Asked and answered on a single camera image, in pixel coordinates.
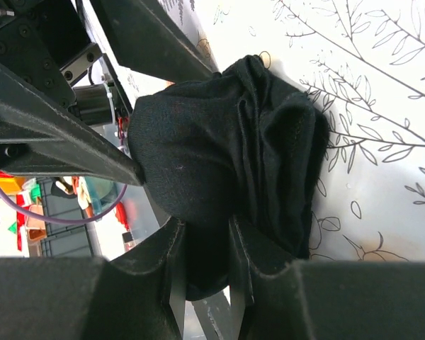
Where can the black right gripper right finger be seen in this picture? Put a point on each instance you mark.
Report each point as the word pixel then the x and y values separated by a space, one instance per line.
pixel 275 297

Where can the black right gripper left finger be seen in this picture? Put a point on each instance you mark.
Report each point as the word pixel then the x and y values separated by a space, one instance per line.
pixel 139 295

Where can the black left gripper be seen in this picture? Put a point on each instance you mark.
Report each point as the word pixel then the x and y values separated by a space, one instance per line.
pixel 45 43

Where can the black underwear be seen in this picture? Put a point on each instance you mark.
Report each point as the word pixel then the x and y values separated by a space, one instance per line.
pixel 243 142

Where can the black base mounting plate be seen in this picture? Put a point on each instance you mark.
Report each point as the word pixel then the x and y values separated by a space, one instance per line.
pixel 214 316

